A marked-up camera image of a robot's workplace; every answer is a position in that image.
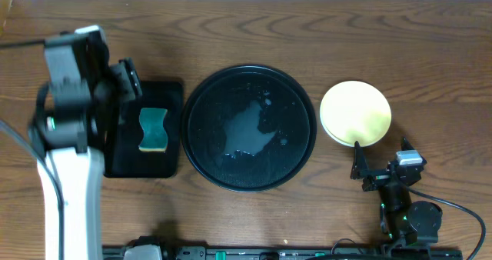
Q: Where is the yellow plate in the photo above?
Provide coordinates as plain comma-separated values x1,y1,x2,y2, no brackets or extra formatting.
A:
320,81,392,147

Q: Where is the green yellow sponge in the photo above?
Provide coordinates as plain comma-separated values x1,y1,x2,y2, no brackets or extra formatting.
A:
138,108,168,152

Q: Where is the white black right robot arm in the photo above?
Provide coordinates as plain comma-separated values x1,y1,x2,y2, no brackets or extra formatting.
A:
351,138,442,257

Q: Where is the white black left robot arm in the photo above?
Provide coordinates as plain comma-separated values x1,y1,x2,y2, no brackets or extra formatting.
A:
29,58,169,259

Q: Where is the rectangular black tray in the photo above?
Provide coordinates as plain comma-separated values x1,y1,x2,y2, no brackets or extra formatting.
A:
105,82,183,178

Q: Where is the round black tray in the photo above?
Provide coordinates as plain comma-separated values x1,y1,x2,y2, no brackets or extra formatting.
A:
181,65,317,192

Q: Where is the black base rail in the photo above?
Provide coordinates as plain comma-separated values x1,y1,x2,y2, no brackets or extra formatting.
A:
102,236,463,260

